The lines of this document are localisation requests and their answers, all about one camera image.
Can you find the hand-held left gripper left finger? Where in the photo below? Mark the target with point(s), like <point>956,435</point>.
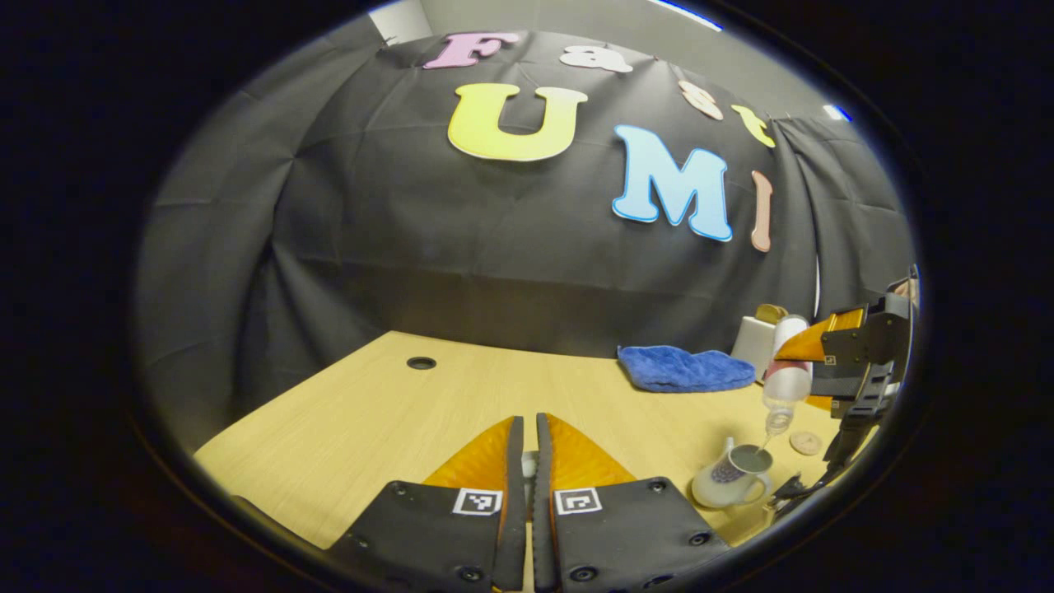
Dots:
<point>515,494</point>

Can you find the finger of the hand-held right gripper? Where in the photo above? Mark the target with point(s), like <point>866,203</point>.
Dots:
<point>819,403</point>
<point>811,342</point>

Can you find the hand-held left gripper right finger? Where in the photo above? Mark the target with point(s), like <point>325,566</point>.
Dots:
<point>542,494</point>

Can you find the white teacup lid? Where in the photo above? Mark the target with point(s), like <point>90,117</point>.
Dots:
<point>530,465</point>

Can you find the clear plastic water bottle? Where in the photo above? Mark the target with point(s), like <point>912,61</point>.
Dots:
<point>788,379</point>

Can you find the round beige coaster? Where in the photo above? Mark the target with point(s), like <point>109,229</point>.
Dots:
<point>806,443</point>

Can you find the white teacup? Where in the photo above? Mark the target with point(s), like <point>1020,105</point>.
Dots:
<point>725,486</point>

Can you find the brown toast slice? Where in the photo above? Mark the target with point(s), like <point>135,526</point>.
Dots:
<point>768,313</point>

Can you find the white toaster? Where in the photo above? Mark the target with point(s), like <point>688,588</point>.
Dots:
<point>751,346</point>

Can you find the blue folded towel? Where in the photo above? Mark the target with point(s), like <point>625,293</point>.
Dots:
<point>683,369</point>

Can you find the black backdrop cloth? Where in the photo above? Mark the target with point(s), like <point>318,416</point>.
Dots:
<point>453,247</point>

